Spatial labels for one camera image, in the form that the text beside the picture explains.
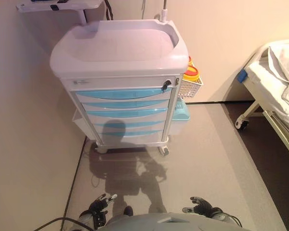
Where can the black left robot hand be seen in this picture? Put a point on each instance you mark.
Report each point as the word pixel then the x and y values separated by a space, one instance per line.
pixel 98 207

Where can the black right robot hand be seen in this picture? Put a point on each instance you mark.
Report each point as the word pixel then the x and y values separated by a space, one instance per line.
pixel 203 208

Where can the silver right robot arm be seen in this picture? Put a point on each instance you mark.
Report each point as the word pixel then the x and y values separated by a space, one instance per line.
pixel 222 216

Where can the robot left leg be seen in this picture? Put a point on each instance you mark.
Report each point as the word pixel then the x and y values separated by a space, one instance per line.
pixel 128 211

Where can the grey robot torso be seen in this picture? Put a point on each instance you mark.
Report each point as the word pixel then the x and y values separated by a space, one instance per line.
pixel 173 222

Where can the white cart caster wheel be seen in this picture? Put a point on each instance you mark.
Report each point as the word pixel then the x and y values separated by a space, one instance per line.
pixel 164 150
pixel 101 149

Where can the white translucent side bin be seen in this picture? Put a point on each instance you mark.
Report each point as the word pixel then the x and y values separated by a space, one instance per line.
pixel 80 122

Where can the bed caster wheel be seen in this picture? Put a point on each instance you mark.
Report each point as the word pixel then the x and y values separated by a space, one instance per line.
pixel 242 124

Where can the translucent bin blue lid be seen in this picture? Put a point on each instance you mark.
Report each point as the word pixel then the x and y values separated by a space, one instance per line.
pixel 180 111

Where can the silver cart side latch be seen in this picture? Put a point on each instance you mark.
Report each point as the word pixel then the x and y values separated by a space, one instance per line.
pixel 177 81

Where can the black key in lock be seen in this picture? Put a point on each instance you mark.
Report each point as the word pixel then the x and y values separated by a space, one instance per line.
pixel 166 84

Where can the yellow sharps container red lid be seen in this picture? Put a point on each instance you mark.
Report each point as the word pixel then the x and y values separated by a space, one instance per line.
pixel 192 73
pixel 189 61

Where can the blue bed tag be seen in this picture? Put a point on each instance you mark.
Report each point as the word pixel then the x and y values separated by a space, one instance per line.
pixel 242 76

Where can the white bed mattress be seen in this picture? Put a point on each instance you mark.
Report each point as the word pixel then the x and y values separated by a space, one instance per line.
pixel 262 79

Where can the white medical cart body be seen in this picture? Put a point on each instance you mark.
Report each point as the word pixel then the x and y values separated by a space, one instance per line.
pixel 110 48

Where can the white folded quilt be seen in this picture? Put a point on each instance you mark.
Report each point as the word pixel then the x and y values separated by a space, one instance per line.
pixel 283 62

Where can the silver IV pole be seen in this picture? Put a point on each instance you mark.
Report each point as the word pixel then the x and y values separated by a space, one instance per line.
pixel 164 13

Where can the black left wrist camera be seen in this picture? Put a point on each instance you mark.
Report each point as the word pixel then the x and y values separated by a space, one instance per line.
pixel 100 219

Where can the white hospital bed frame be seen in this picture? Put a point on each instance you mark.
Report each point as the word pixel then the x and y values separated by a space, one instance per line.
pixel 277 125

